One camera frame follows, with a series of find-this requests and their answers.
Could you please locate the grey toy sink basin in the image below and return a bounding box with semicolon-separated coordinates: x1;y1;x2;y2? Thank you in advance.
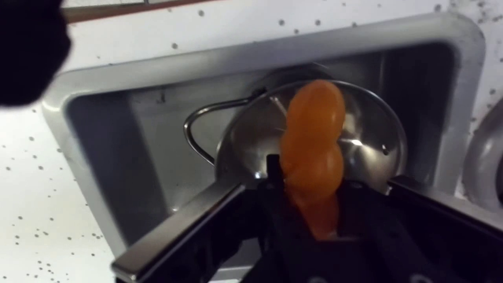
40;9;488;259

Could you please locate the wooden toy kitchen unit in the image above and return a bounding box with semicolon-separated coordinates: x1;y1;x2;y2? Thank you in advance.
0;0;503;283

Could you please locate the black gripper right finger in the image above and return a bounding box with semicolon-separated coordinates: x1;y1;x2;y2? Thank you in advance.
334;176;503;283

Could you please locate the black toy stove burner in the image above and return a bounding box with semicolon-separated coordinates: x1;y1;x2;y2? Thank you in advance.
461;97;503;212

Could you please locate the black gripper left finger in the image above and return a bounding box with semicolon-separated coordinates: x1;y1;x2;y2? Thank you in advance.
110;154;318;283

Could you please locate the black blurred wrist cable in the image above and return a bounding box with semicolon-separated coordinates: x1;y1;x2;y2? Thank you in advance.
0;0;73;107

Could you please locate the silver metal pot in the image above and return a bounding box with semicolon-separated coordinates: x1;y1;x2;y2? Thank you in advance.
183;77;411;196

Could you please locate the orange rubber toy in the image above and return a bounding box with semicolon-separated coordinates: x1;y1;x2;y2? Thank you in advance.
279;77;349;240

